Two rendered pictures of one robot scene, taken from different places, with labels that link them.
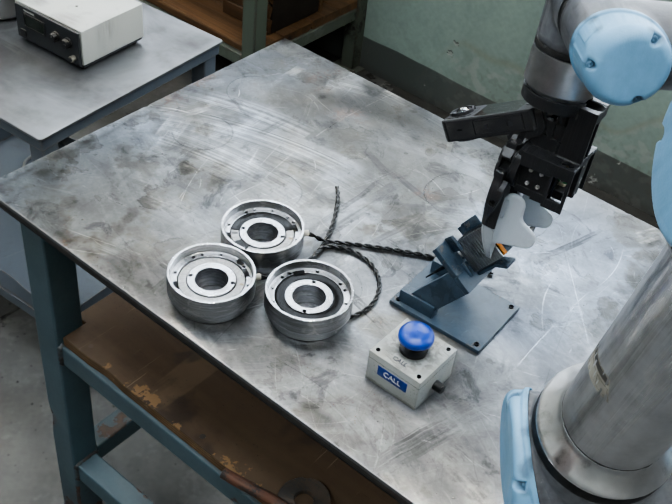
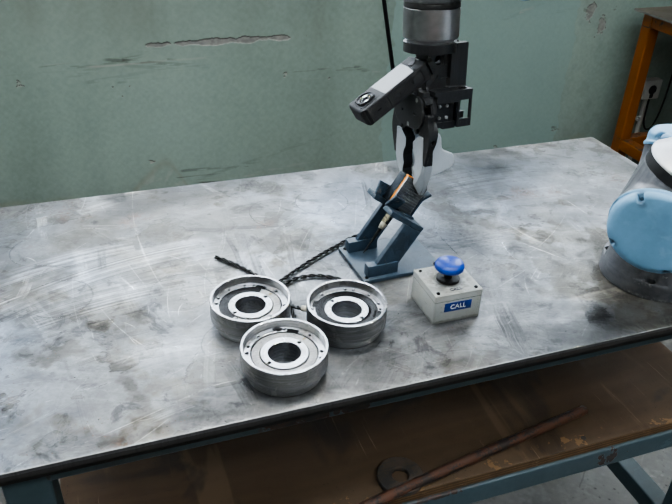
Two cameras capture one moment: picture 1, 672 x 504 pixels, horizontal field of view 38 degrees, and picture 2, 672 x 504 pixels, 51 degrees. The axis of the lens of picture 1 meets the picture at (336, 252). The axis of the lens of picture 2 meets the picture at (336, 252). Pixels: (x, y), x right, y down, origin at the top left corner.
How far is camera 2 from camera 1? 0.82 m
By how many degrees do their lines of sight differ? 45
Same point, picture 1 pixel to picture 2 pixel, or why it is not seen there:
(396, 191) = (247, 234)
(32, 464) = not seen: outside the picture
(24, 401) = not seen: outside the picture
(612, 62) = not seen: outside the picture
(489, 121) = (399, 89)
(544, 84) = (443, 33)
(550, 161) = (455, 90)
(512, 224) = (438, 155)
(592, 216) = (347, 176)
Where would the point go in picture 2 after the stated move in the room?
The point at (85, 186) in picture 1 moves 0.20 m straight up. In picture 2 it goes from (49, 400) to (13, 251)
